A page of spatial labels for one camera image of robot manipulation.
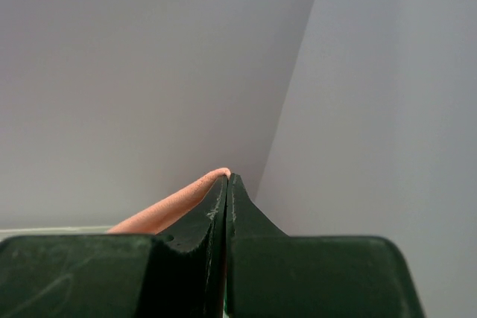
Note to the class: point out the pink t shirt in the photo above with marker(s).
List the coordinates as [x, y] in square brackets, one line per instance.
[158, 217]

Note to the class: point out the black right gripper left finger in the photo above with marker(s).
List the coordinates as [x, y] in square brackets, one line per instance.
[176, 273]

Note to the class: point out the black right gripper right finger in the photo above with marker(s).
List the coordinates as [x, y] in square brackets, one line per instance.
[272, 274]

